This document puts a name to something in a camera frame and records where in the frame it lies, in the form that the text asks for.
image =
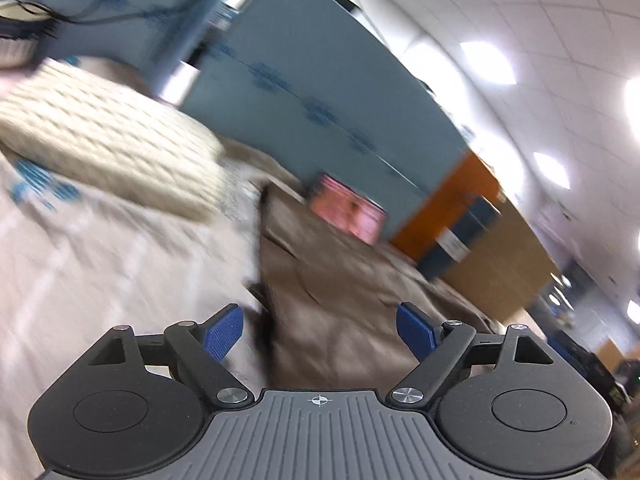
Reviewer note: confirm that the blue foam board wall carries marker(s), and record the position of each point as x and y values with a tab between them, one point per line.
310	70

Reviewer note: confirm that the ceiling light panel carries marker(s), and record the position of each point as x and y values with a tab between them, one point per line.
634	107
487	62
551	170

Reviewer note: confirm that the large cardboard box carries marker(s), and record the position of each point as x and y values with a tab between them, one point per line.
515	260

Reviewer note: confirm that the brown garment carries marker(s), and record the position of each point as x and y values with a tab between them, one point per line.
325	300

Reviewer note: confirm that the pink box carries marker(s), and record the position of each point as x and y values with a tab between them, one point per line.
347	210

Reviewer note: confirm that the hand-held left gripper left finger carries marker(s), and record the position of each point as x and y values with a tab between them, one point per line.
223	332

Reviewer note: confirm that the white ribbed container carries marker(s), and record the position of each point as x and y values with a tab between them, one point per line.
15	42

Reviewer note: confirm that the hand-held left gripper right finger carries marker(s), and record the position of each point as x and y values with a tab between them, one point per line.
414	330

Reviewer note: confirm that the cream knitted pillow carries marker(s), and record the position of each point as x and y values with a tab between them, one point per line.
110	130

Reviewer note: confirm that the beige printed bedsheet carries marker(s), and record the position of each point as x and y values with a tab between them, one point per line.
100	270

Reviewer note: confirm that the dark blue vacuum bottle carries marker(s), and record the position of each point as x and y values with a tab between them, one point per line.
457	240

